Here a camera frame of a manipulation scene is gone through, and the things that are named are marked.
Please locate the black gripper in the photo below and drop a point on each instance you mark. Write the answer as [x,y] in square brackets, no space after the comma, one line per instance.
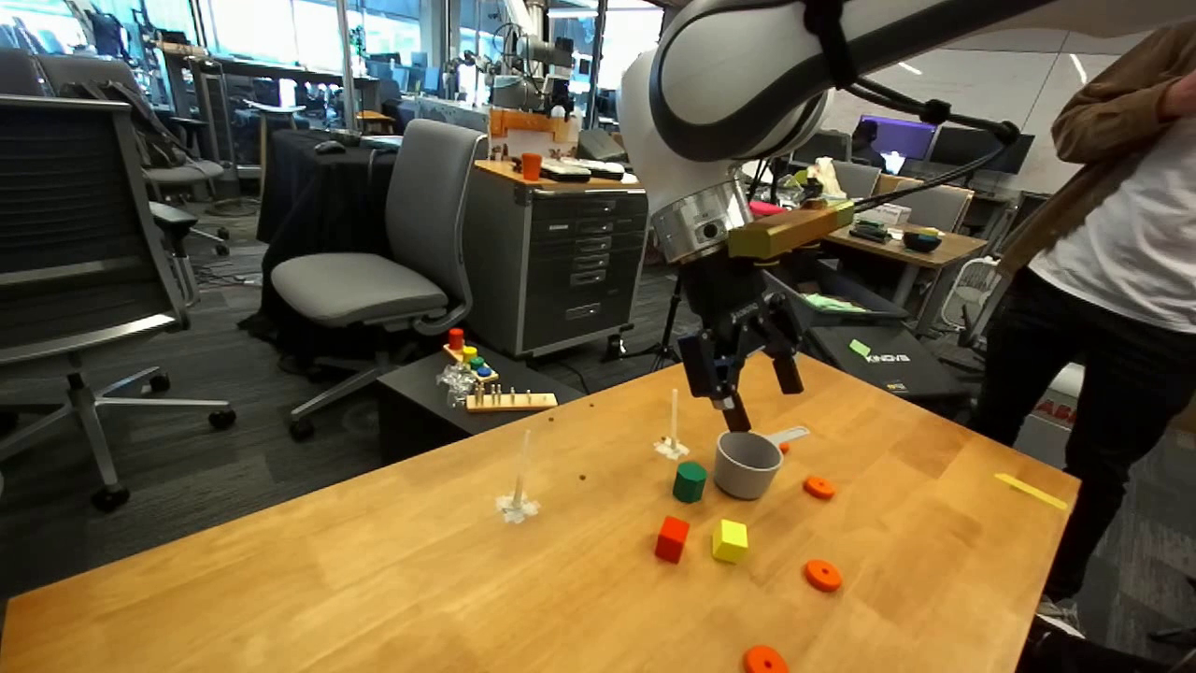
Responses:
[732,299]

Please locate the green cylinder block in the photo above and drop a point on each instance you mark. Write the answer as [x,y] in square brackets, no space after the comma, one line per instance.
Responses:
[690,484]

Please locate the yellow cube block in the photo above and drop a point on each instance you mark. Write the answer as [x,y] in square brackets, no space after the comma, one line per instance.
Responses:
[732,543]

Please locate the orange cube block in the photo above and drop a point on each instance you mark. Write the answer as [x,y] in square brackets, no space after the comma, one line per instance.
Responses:
[670,540]

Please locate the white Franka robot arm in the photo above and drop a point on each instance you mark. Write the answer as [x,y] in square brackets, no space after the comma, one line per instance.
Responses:
[749,77]

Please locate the clear plastic peg stand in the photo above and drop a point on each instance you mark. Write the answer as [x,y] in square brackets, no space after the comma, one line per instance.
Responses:
[670,449]

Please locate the black bag with green sticker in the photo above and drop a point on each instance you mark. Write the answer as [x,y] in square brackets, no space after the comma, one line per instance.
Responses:
[900,362]

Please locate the orange disc with hole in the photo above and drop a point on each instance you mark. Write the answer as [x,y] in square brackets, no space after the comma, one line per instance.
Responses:
[824,575]
[763,660]
[819,488]

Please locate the wooden background desk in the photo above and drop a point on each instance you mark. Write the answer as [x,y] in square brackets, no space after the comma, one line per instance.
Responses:
[916,251]

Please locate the gray drawer cabinet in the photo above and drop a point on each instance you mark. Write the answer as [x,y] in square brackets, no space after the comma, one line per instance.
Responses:
[546,267]

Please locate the wooden peg bar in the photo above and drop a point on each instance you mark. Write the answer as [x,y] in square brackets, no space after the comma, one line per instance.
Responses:
[509,403]

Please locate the purple chair back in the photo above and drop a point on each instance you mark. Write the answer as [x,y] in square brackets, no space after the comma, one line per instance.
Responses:
[900,137]

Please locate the clear wine glass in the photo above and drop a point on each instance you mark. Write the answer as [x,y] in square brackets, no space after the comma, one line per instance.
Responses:
[516,508]

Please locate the colourful stacking toy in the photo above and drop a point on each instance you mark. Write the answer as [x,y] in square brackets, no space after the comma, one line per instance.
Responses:
[467,362]

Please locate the small orange cup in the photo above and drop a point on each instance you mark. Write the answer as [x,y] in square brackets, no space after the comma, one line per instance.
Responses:
[531,165]

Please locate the crumpled clear plastic bag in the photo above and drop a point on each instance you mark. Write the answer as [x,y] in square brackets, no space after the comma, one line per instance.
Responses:
[453,386]

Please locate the yellow tape strip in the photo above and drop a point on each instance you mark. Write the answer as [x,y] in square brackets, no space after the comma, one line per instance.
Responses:
[1033,493]

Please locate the orange box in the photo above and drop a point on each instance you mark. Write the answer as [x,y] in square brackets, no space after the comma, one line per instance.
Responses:
[530,125]

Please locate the low black side table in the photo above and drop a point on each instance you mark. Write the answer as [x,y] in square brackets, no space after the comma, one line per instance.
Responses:
[412,406]

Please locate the gray office chair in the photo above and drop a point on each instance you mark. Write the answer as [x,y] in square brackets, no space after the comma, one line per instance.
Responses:
[433,199]

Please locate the person in white shirt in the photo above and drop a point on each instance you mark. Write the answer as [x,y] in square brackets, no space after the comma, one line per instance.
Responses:
[1123,248]

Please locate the person in brown jacket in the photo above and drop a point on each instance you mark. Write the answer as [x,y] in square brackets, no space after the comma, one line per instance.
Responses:
[1123,114]

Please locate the black mesh office chair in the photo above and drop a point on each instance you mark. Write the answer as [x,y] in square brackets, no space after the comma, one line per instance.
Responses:
[60,211]

